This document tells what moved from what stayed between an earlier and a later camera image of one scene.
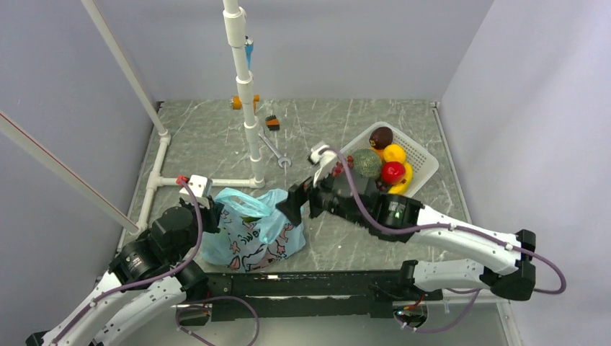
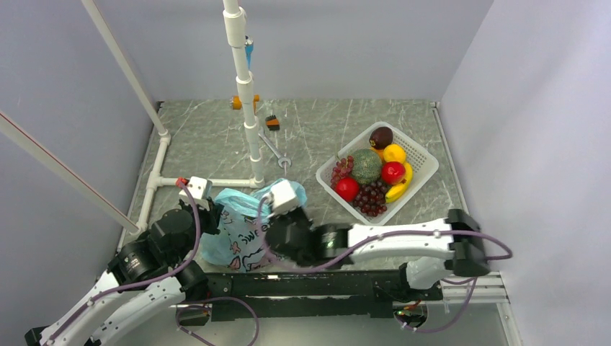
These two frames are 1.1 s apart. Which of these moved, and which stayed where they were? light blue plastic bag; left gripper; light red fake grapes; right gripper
Moved: right gripper
Stayed: light red fake grapes; left gripper; light blue plastic bag
